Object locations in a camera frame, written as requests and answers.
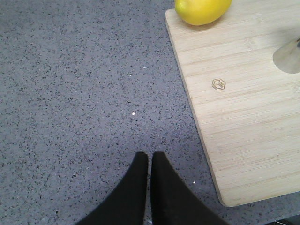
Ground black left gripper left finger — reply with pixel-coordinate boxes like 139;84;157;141
78;152;148;225

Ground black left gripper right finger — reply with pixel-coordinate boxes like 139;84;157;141
150;152;227;225

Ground steel double jigger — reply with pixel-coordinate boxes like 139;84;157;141
273;38;300;74

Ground wooden cutting board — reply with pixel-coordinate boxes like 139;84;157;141
165;0;300;207

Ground yellow lemon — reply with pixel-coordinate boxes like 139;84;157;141
174;0;232;26

